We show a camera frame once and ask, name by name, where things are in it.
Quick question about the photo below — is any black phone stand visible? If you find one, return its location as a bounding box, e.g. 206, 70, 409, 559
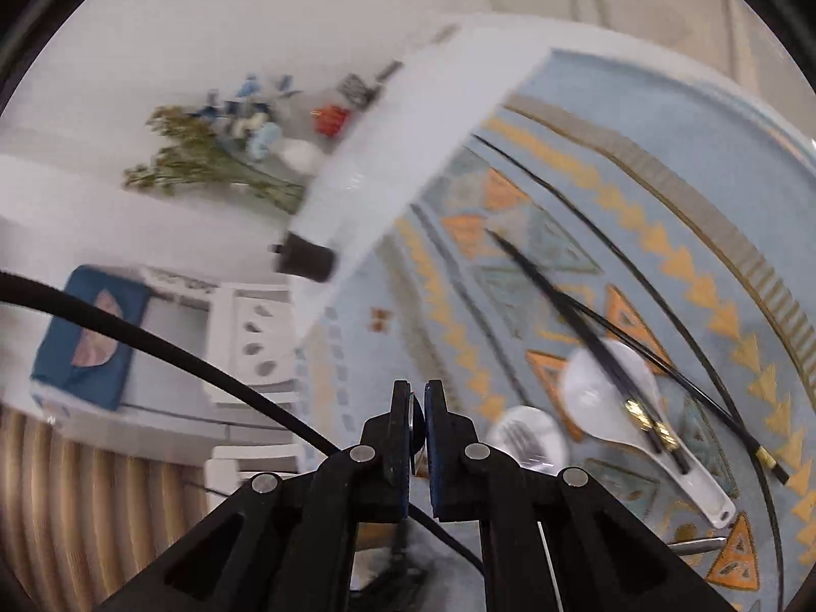
336, 73, 376, 107

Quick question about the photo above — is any patterned blue tablecloth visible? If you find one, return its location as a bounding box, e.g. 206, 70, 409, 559
296, 44, 816, 612

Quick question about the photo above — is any dark brown tea jar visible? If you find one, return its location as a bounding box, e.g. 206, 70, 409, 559
269, 231, 339, 283

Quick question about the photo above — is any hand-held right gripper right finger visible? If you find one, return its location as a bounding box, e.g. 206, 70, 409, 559
424, 379, 741, 612

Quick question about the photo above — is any black cable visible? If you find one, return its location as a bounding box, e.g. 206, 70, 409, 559
0, 271, 342, 456

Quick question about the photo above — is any white handled fork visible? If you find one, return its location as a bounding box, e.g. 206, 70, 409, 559
503, 424, 546, 466

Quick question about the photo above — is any black chopstick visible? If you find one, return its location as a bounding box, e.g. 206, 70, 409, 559
561, 293, 790, 484
496, 235, 695, 478
488, 229, 667, 456

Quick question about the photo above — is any metal spoon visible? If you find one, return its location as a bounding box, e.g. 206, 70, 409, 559
666, 535, 729, 554

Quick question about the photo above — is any blue cloth cover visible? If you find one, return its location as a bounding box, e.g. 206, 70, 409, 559
31, 263, 154, 412

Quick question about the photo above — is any red lidded tea bowl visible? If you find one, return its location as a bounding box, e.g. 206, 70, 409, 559
312, 104, 353, 139

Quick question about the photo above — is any glass vase with dried flowers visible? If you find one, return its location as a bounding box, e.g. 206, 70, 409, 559
123, 104, 307, 216

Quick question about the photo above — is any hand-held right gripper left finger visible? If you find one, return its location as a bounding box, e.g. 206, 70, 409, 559
95, 379, 422, 612

